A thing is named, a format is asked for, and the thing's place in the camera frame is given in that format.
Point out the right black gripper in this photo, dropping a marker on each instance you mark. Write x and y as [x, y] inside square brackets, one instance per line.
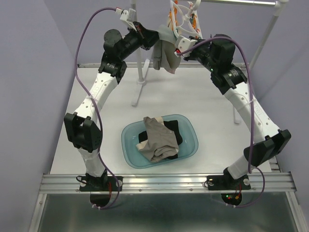
[193, 49]

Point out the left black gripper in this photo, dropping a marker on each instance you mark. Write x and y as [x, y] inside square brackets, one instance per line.
[148, 36]

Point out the dark grey underwear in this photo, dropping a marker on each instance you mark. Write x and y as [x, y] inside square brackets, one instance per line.
[158, 54]

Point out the pink underwear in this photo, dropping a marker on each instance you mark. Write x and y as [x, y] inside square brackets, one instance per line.
[172, 60]

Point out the black underwear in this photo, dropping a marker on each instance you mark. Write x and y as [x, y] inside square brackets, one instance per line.
[173, 128]

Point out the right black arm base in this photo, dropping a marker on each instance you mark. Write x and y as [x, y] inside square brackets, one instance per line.
[217, 183]

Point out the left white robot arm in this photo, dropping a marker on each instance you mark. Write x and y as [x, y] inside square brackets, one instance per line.
[84, 126]

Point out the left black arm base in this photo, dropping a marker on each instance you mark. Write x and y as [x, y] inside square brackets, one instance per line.
[100, 188]

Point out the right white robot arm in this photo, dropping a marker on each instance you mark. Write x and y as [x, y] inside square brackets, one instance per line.
[267, 139]

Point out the white clip hanger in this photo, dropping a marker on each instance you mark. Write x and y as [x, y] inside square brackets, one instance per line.
[183, 19]

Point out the white drying rack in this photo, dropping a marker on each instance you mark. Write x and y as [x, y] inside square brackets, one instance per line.
[278, 5]

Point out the teal plastic basin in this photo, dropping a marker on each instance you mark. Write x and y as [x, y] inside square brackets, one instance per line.
[130, 138]

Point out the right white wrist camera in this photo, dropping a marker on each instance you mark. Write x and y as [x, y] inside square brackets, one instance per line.
[183, 44]

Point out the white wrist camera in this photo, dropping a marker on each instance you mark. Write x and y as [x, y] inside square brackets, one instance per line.
[183, 44]
[127, 17]

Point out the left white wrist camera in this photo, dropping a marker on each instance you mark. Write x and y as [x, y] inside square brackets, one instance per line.
[127, 17]

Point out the aluminium mounting rail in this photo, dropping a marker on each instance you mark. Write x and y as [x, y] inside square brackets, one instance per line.
[169, 184]

